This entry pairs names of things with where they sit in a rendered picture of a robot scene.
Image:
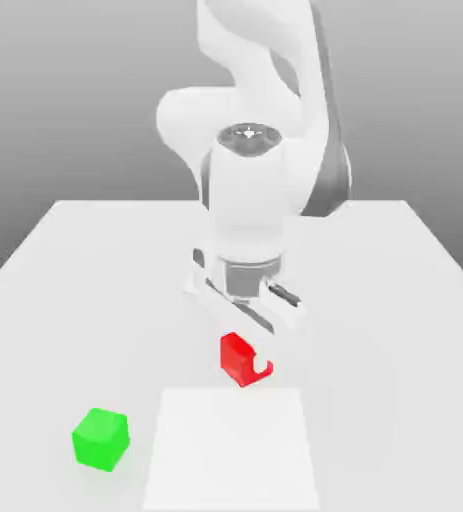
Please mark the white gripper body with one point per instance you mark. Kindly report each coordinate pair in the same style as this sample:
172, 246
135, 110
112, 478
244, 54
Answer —
255, 316

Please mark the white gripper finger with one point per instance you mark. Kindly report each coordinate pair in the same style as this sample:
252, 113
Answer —
261, 354

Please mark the small red cube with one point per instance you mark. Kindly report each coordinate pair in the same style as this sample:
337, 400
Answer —
235, 356

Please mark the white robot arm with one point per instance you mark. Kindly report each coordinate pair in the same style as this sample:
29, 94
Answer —
247, 192

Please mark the small green cube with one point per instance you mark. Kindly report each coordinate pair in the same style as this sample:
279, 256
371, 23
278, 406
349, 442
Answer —
100, 439

